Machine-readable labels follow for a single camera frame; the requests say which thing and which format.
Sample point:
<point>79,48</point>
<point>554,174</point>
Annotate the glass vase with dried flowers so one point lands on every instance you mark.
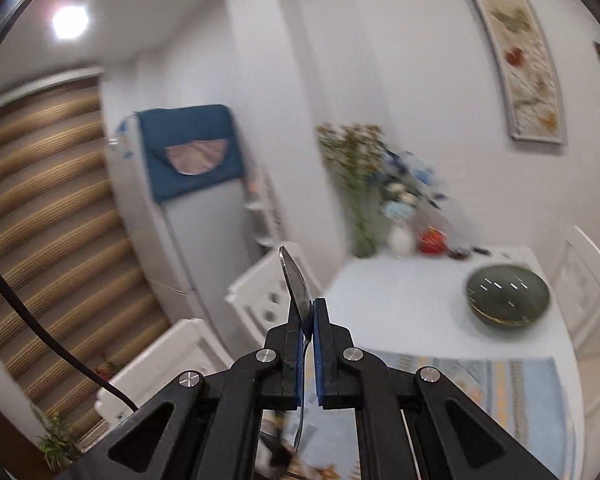
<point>362,220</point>

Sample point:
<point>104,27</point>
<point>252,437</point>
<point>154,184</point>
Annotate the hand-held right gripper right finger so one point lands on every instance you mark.
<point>321,360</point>

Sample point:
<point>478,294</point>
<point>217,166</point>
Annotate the red round container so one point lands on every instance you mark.
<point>432,242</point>

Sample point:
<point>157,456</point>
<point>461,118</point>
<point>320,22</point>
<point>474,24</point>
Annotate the large framed wall picture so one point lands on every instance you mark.
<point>522,70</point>

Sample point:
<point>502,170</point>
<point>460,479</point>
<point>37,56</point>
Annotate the white vase with blue flowers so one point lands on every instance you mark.
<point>401,241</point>

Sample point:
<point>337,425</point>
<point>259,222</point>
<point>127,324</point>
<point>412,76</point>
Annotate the green potted plant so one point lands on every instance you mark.
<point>57,447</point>

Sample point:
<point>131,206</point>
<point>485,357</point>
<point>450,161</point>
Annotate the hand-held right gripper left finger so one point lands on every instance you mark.
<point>296,385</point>

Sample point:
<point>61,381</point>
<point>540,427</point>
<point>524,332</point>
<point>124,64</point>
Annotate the blue patterned table mat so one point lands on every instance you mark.
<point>520,400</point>

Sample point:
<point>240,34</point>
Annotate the white refrigerator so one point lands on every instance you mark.
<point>200,260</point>

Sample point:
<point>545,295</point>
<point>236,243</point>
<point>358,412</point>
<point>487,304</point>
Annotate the ceiling light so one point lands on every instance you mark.
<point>70,22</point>

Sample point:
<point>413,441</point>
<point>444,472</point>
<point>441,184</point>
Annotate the blue refrigerator cover cloth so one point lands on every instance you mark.
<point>190,130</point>

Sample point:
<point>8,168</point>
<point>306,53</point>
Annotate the green bowl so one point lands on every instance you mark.
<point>507,295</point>

